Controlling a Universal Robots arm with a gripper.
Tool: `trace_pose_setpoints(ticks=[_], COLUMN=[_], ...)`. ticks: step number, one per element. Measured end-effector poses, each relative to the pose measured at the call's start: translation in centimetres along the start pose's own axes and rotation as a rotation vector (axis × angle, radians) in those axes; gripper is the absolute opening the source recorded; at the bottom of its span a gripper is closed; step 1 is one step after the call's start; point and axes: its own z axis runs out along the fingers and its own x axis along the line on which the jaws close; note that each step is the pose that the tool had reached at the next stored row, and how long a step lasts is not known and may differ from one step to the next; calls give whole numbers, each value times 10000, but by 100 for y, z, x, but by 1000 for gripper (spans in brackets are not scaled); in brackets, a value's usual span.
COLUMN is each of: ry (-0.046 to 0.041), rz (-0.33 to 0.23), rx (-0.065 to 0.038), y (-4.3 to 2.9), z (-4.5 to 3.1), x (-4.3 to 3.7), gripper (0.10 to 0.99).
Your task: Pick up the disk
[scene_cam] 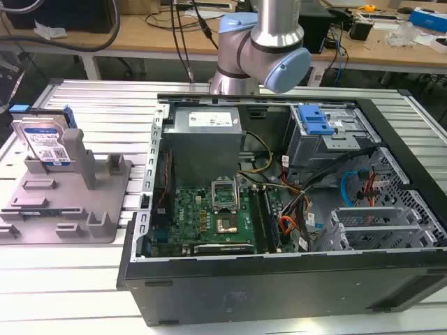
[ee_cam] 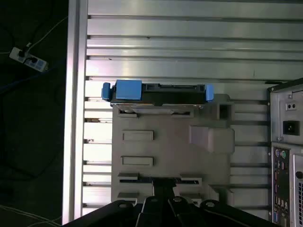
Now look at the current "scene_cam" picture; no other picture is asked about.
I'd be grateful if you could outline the grey parts rack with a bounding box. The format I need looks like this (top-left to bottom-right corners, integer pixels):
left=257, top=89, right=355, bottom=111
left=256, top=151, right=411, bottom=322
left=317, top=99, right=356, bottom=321
left=0, top=128, right=133, bottom=245

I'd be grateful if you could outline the hard disk in blue carrier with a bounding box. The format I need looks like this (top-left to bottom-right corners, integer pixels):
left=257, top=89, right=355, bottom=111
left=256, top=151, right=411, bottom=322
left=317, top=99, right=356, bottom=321
left=9, top=104, right=76, bottom=169

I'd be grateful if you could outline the black computer tower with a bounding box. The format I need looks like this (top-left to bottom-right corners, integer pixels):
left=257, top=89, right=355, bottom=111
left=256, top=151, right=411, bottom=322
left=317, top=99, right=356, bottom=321
left=298, top=0, right=337, bottom=54

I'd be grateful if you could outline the socket cover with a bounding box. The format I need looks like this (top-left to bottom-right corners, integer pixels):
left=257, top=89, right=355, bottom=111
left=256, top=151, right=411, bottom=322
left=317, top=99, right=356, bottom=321
left=212, top=177, right=238, bottom=214

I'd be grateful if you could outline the wooden desk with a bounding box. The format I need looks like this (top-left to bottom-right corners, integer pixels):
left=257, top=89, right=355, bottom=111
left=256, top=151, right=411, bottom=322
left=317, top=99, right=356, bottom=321
left=307, top=6, right=447, bottom=84
left=0, top=13, right=245, bottom=81

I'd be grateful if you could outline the orange wire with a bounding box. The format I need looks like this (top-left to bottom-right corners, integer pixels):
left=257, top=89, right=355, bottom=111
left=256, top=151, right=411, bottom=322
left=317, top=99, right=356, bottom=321
left=359, top=166, right=383, bottom=210

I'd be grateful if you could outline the CPU socket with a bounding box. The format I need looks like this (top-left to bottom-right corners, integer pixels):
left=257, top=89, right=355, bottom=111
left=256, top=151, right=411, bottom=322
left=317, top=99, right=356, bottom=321
left=215, top=214, right=240, bottom=234

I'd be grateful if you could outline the RAM slot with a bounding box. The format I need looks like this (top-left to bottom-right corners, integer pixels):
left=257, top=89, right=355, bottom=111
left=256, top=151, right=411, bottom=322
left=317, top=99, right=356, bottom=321
left=249, top=186, right=270, bottom=254
left=263, top=188, right=284, bottom=253

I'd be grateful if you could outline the yellow and black wire bundle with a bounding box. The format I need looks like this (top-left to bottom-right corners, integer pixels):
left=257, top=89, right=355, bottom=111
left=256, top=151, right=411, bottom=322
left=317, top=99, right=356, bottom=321
left=235, top=130, right=298, bottom=193

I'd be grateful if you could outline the grey drive cage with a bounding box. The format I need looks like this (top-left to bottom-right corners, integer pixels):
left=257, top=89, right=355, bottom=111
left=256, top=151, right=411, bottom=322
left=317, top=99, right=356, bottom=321
left=281, top=104, right=381, bottom=175

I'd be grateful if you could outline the blue disk bay carrier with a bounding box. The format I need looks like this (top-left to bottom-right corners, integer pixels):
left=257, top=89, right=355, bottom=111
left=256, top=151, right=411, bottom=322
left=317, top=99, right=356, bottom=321
left=298, top=104, right=336, bottom=136

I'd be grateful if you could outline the grey power supply unit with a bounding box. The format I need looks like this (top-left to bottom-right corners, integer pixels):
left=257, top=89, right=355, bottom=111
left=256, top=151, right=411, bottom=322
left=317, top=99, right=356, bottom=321
left=161, top=106, right=243, bottom=182

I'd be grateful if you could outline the silver expansion slot cover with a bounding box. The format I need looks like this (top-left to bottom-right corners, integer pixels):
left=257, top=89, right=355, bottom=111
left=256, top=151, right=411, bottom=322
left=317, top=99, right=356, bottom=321
left=331, top=206, right=404, bottom=224
left=340, top=225, right=425, bottom=244

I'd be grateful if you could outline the blue wire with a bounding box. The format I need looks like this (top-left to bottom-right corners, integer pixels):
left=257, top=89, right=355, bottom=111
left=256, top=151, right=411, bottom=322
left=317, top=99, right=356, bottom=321
left=340, top=168, right=368, bottom=210

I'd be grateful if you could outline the black open PC case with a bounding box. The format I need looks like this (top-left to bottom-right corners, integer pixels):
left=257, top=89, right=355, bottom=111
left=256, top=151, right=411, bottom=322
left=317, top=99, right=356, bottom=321
left=116, top=92, right=447, bottom=327

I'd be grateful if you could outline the black small box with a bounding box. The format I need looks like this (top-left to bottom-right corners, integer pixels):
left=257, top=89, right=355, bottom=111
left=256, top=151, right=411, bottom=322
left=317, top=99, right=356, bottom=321
left=349, top=17, right=374, bottom=40

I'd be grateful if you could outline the black graphics card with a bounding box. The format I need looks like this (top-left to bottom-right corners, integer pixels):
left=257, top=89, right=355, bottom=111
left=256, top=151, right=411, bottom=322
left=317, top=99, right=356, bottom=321
left=193, top=243, right=254, bottom=255

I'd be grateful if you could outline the black cable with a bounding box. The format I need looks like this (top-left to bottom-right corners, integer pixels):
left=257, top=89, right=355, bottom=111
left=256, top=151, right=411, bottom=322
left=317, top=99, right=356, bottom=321
left=173, top=0, right=196, bottom=83

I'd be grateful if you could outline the green motherboard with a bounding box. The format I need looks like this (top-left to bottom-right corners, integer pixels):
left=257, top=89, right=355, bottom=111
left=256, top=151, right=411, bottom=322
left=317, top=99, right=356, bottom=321
left=149, top=184, right=280, bottom=255

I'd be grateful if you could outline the blue cardboard box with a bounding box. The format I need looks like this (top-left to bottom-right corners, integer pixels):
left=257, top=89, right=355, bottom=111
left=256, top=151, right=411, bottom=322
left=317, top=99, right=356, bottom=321
left=409, top=6, right=447, bottom=34

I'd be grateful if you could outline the multicoloured wire bundle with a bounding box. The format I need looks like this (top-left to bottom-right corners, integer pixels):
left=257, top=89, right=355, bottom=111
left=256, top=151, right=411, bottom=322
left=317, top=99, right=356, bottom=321
left=279, top=181, right=315, bottom=245

